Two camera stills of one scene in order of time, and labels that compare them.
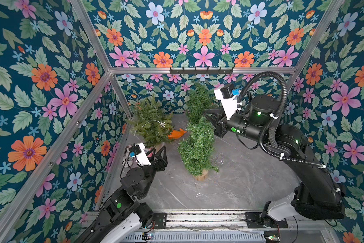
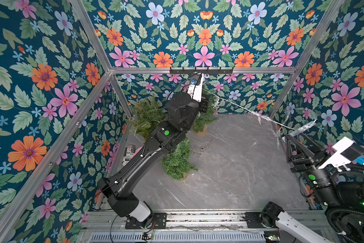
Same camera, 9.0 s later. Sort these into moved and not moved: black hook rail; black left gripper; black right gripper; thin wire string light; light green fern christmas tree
Moved: black right gripper; thin wire string light; black left gripper
Not moved: black hook rail; light green fern christmas tree
